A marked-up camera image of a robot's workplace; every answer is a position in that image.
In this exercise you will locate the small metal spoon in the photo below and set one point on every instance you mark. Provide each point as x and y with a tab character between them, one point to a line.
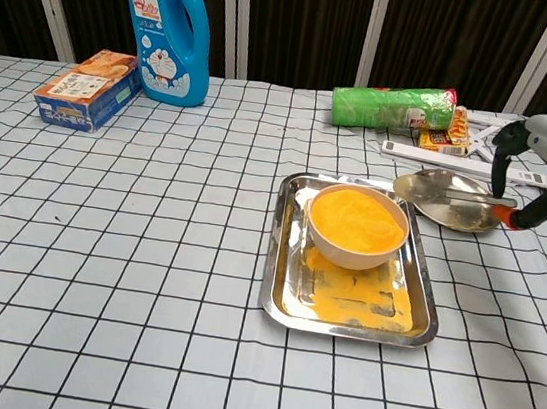
417	188

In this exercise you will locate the bowl of orange powder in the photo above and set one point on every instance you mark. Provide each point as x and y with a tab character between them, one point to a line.
357	220

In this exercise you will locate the rectangular steel tray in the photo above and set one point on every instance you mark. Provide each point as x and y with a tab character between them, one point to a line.
288	287

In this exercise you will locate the checkered tablecloth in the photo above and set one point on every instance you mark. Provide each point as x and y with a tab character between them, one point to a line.
118	270

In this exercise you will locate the yellow snack packet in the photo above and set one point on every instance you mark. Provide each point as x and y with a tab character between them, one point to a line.
443	141

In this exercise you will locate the round steel plate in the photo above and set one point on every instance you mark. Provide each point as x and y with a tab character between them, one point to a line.
458	216

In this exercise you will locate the white folding laptop stand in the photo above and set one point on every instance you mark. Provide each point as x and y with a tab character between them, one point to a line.
436	158

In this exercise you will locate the green chips can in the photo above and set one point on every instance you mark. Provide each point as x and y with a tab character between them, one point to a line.
387	108

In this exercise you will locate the blue detergent pump bottle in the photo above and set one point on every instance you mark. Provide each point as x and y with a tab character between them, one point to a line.
174	40

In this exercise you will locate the orange and blue snack box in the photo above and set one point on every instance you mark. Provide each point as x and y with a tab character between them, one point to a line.
87	89

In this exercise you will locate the dark folding screen white frame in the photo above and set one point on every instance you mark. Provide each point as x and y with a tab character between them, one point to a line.
302	22

